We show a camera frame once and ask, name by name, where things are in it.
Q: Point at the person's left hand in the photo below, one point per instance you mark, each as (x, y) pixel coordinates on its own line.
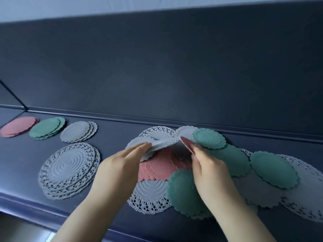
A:
(116, 176)

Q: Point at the person's right hand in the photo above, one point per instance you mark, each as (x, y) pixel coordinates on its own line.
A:
(214, 183)

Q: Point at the mixed pile of coasters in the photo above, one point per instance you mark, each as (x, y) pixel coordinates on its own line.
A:
(255, 191)

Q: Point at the person's left forearm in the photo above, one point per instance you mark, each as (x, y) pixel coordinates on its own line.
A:
(88, 221)

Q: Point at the black slotted shelf upright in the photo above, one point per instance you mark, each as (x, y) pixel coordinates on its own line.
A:
(15, 94)

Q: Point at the clear shelf edge rail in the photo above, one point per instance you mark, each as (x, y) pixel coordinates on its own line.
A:
(25, 206)

